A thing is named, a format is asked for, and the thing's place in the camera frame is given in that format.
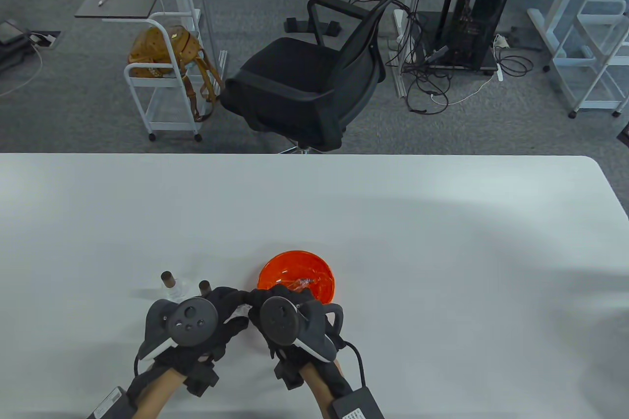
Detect person's right hand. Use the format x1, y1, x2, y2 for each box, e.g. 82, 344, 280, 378
248, 285, 346, 390

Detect person's left hand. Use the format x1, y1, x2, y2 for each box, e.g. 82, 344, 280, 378
145, 286, 251, 396

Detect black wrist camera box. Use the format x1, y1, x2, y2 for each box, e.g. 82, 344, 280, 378
332, 386, 385, 419
88, 386, 138, 419

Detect black devices on floor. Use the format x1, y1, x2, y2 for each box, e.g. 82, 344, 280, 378
0, 19, 31, 73

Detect white metal cart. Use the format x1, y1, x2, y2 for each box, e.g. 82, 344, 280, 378
124, 10, 204, 142

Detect dark grey left hand controller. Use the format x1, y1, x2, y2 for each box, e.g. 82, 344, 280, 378
137, 295, 219, 362

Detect person's left forearm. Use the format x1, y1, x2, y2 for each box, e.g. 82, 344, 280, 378
140, 367, 187, 419

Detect floor socket box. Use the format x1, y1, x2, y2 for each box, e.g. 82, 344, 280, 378
27, 30, 62, 49

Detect dark top side table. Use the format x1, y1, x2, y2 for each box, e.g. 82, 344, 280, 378
75, 0, 203, 46

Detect person's right forearm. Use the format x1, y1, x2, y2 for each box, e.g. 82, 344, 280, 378
300, 363, 344, 419

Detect dark grey hand controller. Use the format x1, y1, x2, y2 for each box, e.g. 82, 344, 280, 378
137, 295, 219, 362
258, 296, 345, 365

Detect black office chair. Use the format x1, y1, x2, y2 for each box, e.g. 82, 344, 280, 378
219, 0, 427, 154

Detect black computer tower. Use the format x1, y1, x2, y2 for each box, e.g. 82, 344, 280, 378
450, 0, 517, 68

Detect white desk leg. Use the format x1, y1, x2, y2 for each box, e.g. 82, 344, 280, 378
392, 0, 430, 98

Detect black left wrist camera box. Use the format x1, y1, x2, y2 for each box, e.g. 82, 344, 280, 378
88, 386, 138, 419

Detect dark grey right hand controller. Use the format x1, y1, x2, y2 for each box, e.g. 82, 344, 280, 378
258, 296, 345, 365

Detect orange plastic bowl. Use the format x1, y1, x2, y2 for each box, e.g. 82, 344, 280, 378
257, 251, 338, 306

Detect white metal trolley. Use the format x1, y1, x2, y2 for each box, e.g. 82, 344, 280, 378
548, 0, 629, 119

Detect black right glove cable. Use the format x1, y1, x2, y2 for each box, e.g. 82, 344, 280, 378
339, 340, 367, 389

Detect brown leather bag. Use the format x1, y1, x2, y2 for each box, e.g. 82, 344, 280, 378
129, 25, 225, 123

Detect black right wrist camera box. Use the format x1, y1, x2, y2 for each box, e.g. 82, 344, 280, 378
332, 386, 385, 419

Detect bundle of black floor cables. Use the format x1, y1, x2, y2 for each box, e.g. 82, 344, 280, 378
386, 6, 535, 115

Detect white rack right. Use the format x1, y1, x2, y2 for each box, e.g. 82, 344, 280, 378
527, 0, 607, 73

